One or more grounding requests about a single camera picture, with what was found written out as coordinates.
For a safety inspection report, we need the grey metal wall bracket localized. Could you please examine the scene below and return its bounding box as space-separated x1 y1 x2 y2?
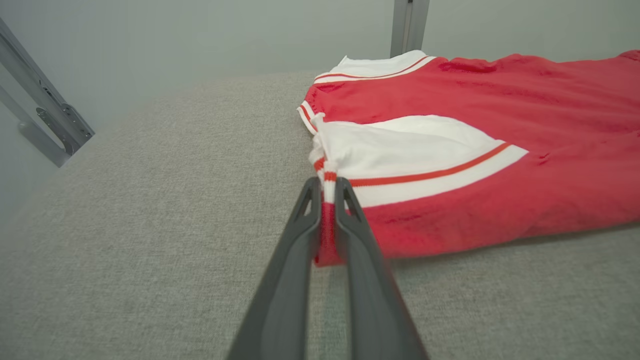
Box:
0 17 96 169

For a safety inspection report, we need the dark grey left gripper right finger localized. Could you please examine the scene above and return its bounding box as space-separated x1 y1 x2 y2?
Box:
334 176 432 360

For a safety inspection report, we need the grey metal partition post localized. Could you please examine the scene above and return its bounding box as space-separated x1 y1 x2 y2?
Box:
390 0 431 59

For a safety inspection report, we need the red white-sleeved t-shirt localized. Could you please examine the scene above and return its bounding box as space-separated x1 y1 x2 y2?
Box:
296 49 640 267

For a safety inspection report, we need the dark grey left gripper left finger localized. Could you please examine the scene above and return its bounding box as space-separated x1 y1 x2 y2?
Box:
226 176 322 360

